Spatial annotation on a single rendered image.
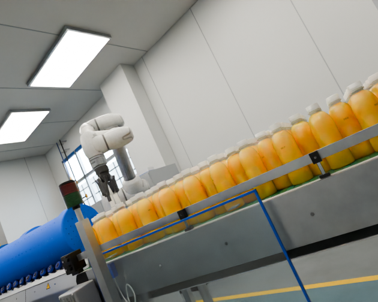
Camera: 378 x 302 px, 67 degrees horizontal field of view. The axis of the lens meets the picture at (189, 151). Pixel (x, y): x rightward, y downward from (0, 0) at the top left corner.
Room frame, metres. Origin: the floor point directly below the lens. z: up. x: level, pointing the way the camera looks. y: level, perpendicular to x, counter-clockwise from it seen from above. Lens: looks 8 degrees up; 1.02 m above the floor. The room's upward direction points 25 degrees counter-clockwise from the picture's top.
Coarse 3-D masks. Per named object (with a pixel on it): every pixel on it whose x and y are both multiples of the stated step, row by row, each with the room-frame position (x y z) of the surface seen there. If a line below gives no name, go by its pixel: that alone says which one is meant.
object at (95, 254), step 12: (84, 228) 1.07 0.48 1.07; (84, 240) 1.08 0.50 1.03; (96, 240) 1.09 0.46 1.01; (96, 252) 1.08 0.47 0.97; (96, 264) 1.07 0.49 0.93; (96, 276) 1.08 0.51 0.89; (108, 276) 1.09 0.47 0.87; (108, 288) 1.07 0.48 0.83; (108, 300) 1.07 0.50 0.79; (120, 300) 1.09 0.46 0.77
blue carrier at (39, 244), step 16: (80, 208) 1.62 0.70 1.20; (48, 224) 1.57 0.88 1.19; (64, 224) 1.50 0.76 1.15; (16, 240) 1.73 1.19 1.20; (32, 240) 1.60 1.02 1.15; (48, 240) 1.53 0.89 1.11; (64, 240) 1.48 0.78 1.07; (80, 240) 1.55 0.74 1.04; (0, 256) 1.77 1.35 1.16; (16, 256) 1.67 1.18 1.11; (32, 256) 1.61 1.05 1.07; (48, 256) 1.57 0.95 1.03; (0, 272) 1.77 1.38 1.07; (16, 272) 1.72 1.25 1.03; (32, 272) 1.71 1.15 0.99
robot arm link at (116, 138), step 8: (88, 128) 1.88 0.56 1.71; (112, 128) 1.61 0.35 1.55; (120, 128) 1.56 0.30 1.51; (128, 128) 1.58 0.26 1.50; (104, 136) 1.53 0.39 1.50; (112, 136) 1.53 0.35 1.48; (120, 136) 1.54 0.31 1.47; (128, 136) 1.57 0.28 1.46; (112, 144) 1.54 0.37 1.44; (120, 144) 1.56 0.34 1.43
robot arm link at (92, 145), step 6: (90, 132) 1.52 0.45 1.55; (84, 138) 1.50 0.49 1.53; (90, 138) 1.50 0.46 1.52; (96, 138) 1.51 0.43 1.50; (102, 138) 1.52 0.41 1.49; (84, 144) 1.50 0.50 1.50; (90, 144) 1.50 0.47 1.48; (96, 144) 1.50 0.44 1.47; (102, 144) 1.52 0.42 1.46; (84, 150) 1.51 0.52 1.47; (90, 150) 1.50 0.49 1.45; (96, 150) 1.51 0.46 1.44; (102, 150) 1.53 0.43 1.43; (108, 150) 1.56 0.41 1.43; (90, 156) 1.51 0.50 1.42
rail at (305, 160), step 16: (368, 128) 0.79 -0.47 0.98; (336, 144) 0.83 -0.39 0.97; (352, 144) 0.82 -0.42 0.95; (304, 160) 0.87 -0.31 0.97; (256, 176) 0.94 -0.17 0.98; (272, 176) 0.92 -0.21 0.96; (224, 192) 1.00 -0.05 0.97; (240, 192) 0.97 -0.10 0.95; (192, 208) 1.06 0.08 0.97; (160, 224) 1.13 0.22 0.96; (112, 240) 1.25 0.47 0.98; (80, 256) 1.35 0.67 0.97
